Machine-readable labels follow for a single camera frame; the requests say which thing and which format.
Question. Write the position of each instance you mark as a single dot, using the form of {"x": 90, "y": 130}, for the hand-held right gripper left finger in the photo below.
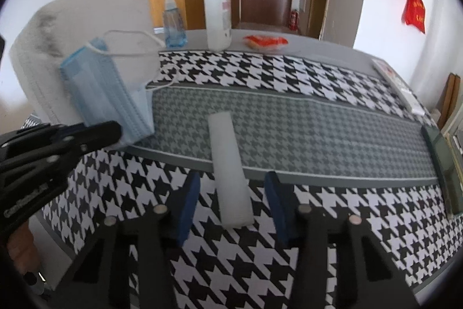
{"x": 186, "y": 207}

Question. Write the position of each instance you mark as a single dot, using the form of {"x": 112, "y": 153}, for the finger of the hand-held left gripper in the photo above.
{"x": 32, "y": 135}
{"x": 105, "y": 131}

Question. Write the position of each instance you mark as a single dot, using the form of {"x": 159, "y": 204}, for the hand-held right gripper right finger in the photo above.
{"x": 278, "y": 207}

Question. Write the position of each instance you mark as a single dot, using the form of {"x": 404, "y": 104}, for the blue face mask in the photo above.
{"x": 108, "y": 95}

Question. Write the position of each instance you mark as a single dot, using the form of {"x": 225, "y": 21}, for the translucent white plastic bar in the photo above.
{"x": 228, "y": 167}

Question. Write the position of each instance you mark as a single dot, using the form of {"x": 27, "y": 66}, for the white foam box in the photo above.
{"x": 90, "y": 12}

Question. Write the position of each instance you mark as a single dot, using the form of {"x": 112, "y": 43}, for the person's left hand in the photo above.
{"x": 23, "y": 247}

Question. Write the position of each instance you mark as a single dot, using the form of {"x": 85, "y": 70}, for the houndstooth tablecloth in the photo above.
{"x": 325, "y": 135}

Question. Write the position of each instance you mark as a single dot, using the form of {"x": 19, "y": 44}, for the small clear spray bottle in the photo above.
{"x": 173, "y": 30}

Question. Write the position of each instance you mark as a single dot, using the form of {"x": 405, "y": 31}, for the red snack packet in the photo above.
{"x": 266, "y": 41}

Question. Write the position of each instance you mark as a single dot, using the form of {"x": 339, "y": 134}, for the white red pump bottle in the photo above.
{"x": 217, "y": 5}

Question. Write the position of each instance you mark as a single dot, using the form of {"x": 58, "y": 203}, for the white remote control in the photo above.
{"x": 408, "y": 95}

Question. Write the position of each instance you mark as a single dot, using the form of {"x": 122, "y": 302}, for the red fire extinguisher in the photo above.
{"x": 294, "y": 21}

